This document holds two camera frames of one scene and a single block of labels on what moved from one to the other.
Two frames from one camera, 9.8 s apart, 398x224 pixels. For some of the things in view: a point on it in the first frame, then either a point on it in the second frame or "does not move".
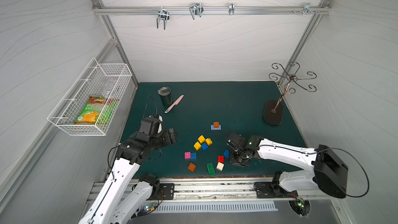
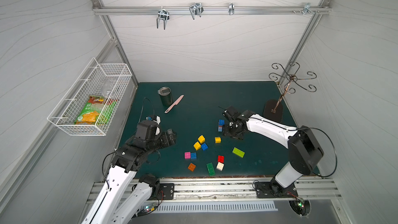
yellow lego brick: x=197 y=145 does not move
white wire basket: x=89 y=105 does not move
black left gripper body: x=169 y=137 does not move
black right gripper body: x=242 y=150 -> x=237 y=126
